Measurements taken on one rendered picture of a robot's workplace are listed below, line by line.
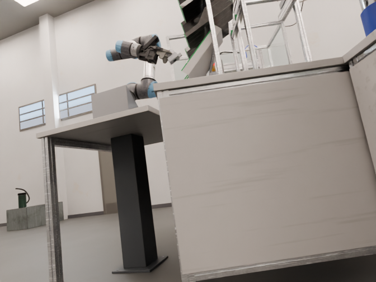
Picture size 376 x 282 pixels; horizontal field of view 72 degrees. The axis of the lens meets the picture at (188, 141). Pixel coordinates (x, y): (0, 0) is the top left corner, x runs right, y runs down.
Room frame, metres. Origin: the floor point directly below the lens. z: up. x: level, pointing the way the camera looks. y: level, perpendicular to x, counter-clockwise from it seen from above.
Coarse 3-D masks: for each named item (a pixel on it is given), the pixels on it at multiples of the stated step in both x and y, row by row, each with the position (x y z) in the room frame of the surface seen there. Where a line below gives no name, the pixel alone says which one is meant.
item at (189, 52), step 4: (220, 28) 1.33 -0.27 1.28; (224, 28) 1.35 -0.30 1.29; (228, 28) 1.38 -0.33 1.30; (224, 32) 1.40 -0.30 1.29; (228, 32) 1.42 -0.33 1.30; (224, 36) 1.44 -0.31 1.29; (188, 48) 1.35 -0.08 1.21; (192, 48) 1.36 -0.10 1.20; (196, 48) 1.38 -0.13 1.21; (188, 52) 1.37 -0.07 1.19; (192, 52) 1.39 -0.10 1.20; (188, 56) 1.41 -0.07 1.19
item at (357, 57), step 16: (352, 48) 0.87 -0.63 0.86; (368, 48) 0.82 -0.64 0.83; (352, 64) 0.91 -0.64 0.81; (368, 64) 0.83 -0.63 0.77; (352, 80) 0.92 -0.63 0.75; (368, 80) 0.84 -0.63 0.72; (368, 96) 0.86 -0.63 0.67; (368, 112) 0.88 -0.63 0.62; (368, 128) 0.90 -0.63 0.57; (368, 144) 0.92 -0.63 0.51
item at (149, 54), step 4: (140, 48) 1.44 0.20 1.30; (148, 48) 1.43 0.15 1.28; (152, 48) 1.42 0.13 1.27; (140, 52) 1.45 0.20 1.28; (144, 52) 1.45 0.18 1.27; (148, 52) 1.42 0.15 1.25; (152, 52) 1.42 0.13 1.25; (156, 52) 1.44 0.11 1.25; (140, 56) 1.47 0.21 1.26; (144, 56) 1.44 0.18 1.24; (148, 56) 1.42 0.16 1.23; (152, 56) 1.42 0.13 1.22; (156, 56) 1.46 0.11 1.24; (144, 60) 1.48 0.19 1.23; (148, 60) 1.45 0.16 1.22; (152, 60) 1.43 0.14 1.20; (156, 60) 1.47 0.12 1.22
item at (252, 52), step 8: (208, 0) 1.15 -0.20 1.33; (240, 0) 1.17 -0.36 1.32; (208, 8) 1.15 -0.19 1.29; (208, 16) 1.16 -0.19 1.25; (248, 24) 1.15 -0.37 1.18; (248, 32) 1.15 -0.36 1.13; (216, 40) 1.15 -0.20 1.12; (232, 40) 1.48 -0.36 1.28; (248, 40) 1.16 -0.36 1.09; (216, 48) 1.16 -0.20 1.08; (232, 48) 1.49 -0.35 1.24; (216, 56) 1.15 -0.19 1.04; (216, 64) 1.17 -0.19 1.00; (256, 64) 1.15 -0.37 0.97; (208, 72) 1.49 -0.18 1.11
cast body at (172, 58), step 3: (171, 51) 1.41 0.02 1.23; (174, 51) 1.41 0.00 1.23; (168, 54) 1.42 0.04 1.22; (171, 54) 1.41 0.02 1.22; (174, 54) 1.41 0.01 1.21; (177, 54) 1.41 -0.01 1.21; (180, 54) 1.42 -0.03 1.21; (168, 57) 1.42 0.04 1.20; (171, 57) 1.41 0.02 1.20; (174, 57) 1.41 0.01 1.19; (177, 57) 1.42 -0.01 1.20; (168, 60) 1.42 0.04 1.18; (171, 60) 1.42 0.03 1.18; (174, 60) 1.44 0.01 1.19; (171, 63) 1.44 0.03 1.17
